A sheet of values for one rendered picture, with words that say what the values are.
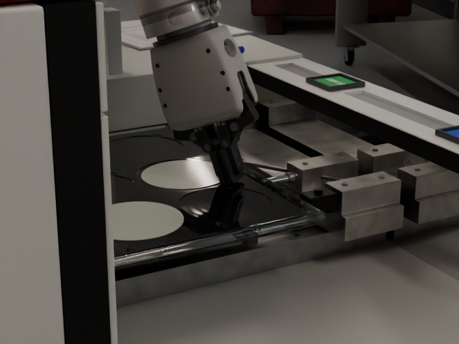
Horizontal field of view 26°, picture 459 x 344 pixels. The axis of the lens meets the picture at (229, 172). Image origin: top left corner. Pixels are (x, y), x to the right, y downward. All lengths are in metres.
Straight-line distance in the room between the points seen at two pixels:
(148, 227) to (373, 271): 0.26
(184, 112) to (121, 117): 0.25
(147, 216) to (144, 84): 0.35
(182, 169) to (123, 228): 0.18
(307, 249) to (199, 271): 0.13
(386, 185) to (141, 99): 0.39
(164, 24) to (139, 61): 0.35
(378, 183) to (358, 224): 0.05
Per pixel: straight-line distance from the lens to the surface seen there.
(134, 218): 1.03
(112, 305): 0.45
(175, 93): 1.10
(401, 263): 1.13
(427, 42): 5.04
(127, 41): 1.53
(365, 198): 1.10
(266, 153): 1.28
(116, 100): 1.33
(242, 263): 1.07
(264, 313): 1.01
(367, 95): 1.27
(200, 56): 1.07
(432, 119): 1.18
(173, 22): 1.06
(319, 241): 1.12
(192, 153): 1.22
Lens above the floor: 1.29
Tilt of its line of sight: 20 degrees down
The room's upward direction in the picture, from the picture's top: straight up
